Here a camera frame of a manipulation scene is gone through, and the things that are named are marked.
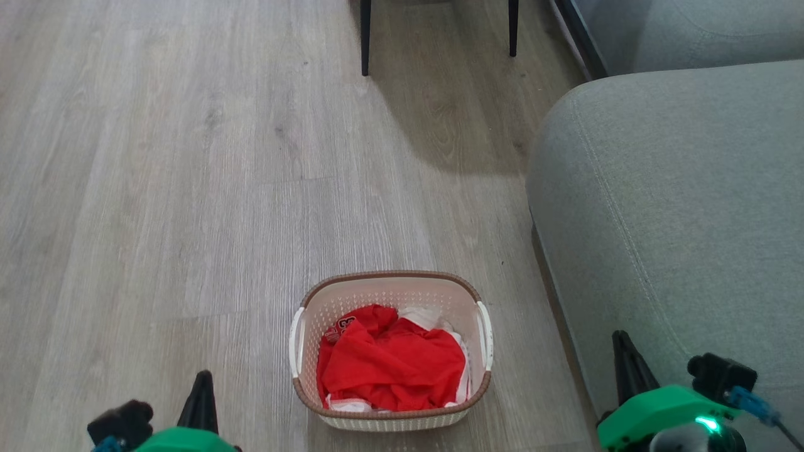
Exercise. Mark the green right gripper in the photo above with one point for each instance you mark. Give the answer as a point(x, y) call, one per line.
point(653, 414)

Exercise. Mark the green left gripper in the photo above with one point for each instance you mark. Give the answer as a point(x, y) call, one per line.
point(182, 441)

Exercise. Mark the white brown-rimmed laundry basket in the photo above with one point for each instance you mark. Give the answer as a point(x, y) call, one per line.
point(392, 290)

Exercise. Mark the grey fabric sofa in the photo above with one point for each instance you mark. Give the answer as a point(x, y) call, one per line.
point(678, 201)

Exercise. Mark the red jersey garment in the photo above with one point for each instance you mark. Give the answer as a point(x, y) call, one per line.
point(389, 367)

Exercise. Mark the grey sofa cushion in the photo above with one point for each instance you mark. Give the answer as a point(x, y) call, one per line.
point(710, 31)

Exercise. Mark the black chair leg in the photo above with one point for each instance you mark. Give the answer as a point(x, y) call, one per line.
point(514, 28)
point(365, 37)

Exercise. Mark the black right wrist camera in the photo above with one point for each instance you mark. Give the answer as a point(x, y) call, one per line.
point(719, 375)

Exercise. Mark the dark sofa frame strip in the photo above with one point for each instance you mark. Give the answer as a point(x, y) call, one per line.
point(581, 37)

